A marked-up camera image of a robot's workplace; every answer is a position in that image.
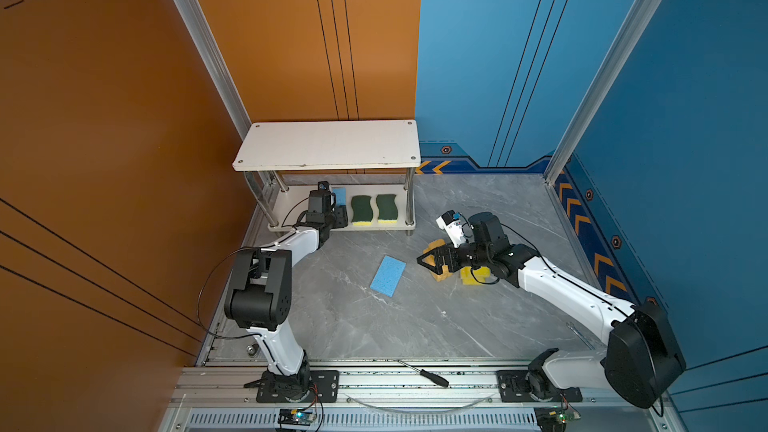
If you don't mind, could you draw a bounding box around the black handled screwdriver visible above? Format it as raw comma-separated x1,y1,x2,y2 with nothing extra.
398,360,450,388

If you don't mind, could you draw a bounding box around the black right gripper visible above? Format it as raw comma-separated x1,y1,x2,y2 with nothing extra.
417,239,492,276

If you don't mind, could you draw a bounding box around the green yellow scouring sponge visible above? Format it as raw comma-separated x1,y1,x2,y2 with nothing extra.
350,195,374,226
376,194,399,225

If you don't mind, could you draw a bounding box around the right aluminium corner post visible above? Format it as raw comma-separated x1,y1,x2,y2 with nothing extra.
543,0,663,186

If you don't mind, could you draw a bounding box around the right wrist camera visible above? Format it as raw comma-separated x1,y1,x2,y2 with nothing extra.
436,210,470,248

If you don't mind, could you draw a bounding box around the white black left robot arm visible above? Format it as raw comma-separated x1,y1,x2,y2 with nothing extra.
224,181,347,400

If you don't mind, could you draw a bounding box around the aluminium corner post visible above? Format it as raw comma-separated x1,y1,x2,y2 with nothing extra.
173,0,252,140
543,0,663,186

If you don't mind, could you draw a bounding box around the white two-tier shelf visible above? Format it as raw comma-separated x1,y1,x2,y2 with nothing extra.
233,119,422,233

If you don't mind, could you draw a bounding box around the clear curved cable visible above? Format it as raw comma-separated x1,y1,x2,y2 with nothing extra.
341,392,496,416

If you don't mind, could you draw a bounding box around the blue sponge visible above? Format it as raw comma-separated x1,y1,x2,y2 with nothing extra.
370,256,406,297
331,187,347,207

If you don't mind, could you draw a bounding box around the orange yellow sponge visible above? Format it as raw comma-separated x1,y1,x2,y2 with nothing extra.
417,239,455,282

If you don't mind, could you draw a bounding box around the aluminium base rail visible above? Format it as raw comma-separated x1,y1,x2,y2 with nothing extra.
158,359,685,431

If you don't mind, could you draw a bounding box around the left green circuit board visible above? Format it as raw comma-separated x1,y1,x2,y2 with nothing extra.
277,409,318,431

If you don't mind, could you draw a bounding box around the green circuit board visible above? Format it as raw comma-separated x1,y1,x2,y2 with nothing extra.
277,409,318,431
534,408,567,432

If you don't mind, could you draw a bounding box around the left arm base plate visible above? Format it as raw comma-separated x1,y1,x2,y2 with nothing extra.
256,370,340,404

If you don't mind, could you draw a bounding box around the left aluminium corner post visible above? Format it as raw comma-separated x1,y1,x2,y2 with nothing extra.
173,0,252,140

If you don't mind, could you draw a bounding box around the right green circuit board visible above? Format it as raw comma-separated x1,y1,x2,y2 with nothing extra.
534,408,567,432

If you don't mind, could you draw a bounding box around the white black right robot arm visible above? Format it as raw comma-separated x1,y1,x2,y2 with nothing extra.
417,210,687,410

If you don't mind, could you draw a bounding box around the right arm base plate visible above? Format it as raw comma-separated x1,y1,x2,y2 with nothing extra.
496,369,583,403

